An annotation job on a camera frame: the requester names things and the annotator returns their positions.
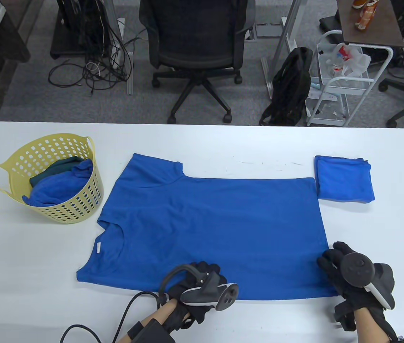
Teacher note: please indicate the grey tracking controller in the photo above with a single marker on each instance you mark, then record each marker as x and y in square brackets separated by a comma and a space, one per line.
[202, 294]
[357, 268]

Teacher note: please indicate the blue towel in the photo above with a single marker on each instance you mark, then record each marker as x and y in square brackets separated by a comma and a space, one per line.
[345, 178]

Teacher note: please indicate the black flat stand base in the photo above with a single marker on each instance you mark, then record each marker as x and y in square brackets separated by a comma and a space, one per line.
[330, 23]

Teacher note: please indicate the white utility cart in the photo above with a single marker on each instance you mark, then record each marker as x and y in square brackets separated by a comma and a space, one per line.
[348, 89]

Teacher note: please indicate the black forearm sensor box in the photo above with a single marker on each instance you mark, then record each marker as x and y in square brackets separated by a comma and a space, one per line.
[152, 334]

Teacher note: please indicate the black computer cabinet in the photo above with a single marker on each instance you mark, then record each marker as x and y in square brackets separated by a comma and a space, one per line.
[69, 35]

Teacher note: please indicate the yellow perforated laundry basket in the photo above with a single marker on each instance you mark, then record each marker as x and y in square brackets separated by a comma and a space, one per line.
[77, 210]

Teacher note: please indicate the white plastic bag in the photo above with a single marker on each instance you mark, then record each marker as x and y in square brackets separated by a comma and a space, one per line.
[355, 62]

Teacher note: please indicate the person's right hand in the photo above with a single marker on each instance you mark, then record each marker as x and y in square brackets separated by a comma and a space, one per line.
[334, 271]

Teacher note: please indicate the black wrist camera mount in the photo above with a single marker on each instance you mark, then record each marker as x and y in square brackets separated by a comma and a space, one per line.
[345, 316]

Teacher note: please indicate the person's right forearm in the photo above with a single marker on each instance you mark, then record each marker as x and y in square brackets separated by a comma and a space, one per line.
[366, 328]

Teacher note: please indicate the dark green cloth clothes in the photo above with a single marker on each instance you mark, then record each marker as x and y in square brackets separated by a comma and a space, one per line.
[53, 169]

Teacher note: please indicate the grey floor socket box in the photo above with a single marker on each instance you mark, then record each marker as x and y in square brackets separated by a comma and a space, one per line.
[268, 30]

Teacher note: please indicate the orange snack packet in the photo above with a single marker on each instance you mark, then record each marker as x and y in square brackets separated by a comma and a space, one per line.
[359, 3]
[366, 16]

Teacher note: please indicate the blue cloth clothes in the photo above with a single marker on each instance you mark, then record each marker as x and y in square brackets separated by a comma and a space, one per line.
[55, 189]

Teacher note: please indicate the person's left hand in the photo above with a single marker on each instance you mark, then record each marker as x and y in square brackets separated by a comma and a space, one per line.
[205, 269]

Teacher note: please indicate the grey metal desk leg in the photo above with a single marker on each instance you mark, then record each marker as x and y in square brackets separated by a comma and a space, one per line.
[129, 78]
[287, 28]

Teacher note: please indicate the brown side table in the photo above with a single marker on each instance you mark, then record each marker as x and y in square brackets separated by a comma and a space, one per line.
[384, 25]

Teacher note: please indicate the blue t-shirt clothes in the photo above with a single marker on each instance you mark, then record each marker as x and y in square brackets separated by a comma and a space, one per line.
[205, 221]

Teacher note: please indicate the black backpack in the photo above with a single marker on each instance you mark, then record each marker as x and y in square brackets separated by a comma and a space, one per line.
[291, 89]

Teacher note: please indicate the black mesh office chair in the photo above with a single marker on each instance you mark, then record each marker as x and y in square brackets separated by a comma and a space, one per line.
[195, 35]

